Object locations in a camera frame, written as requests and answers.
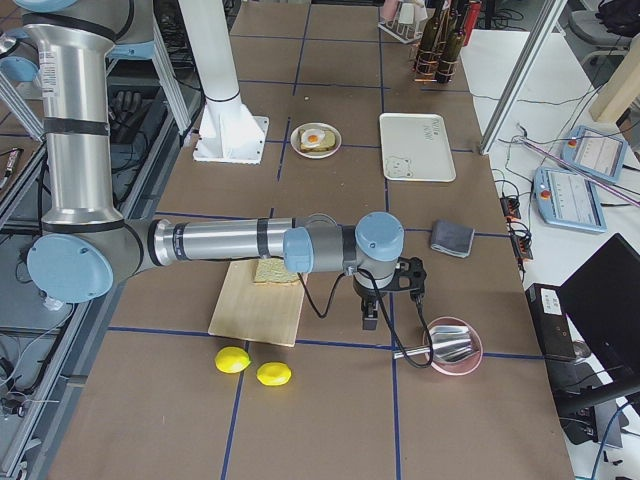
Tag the far teach pendant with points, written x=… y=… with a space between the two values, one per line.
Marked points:
x=596 y=153

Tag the dark wine bottle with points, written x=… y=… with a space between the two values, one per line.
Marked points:
x=454 y=41
x=430 y=37

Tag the yellow lemon left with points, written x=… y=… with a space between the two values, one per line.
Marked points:
x=232 y=360

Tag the near teach pendant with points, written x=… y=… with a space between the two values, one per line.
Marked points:
x=568 y=200

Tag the wire dish rack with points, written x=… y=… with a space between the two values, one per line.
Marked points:
x=404 y=20

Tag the white round plate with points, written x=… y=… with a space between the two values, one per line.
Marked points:
x=294 y=140

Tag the pink plastic bowl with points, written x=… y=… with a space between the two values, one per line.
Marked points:
x=466 y=366

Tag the grey folded cloth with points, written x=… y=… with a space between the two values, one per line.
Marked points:
x=451 y=238

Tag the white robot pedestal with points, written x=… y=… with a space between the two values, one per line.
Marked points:
x=228 y=131

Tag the wooden cutting board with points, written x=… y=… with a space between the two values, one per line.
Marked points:
x=257 y=312

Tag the aluminium frame post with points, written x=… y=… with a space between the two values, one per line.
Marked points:
x=550 y=13

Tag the black computer box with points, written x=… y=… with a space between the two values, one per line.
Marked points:
x=551 y=325

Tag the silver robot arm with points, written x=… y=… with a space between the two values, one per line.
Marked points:
x=87 y=246

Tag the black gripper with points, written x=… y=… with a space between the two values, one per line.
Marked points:
x=368 y=296

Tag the stainless steel scoop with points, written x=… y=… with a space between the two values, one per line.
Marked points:
x=450 y=344

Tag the yellow lemon right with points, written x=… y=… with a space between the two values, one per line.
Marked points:
x=274 y=374

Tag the black laptop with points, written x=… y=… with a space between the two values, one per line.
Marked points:
x=601 y=298

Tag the fried egg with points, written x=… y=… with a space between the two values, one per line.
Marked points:
x=311 y=138

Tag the copper wire bottle rack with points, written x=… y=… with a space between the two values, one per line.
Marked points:
x=429 y=65

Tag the white bear tray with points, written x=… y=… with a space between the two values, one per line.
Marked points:
x=415 y=147

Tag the teach pendant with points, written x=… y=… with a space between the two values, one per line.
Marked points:
x=568 y=200
x=596 y=153

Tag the yellow lemon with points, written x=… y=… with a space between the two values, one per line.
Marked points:
x=274 y=374
x=232 y=360

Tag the bread slice with egg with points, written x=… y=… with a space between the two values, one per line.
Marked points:
x=327 y=144

